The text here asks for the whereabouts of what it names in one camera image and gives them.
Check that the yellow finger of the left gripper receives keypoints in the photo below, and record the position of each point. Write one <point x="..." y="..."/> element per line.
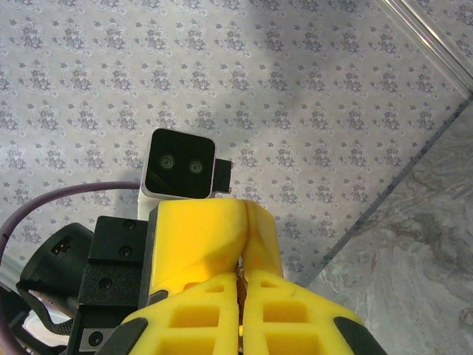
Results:
<point x="264" y="240"/>
<point x="196" y="240"/>

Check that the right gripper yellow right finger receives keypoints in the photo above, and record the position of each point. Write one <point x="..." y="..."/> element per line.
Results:
<point x="295" y="321"/>

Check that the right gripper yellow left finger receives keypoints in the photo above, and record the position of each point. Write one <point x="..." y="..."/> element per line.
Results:
<point x="192" y="318"/>

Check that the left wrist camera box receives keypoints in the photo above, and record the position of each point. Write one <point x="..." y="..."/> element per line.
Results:
<point x="177" y="162"/>

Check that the aluminium frame post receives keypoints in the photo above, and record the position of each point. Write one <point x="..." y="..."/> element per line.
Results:
<point x="436" y="40"/>

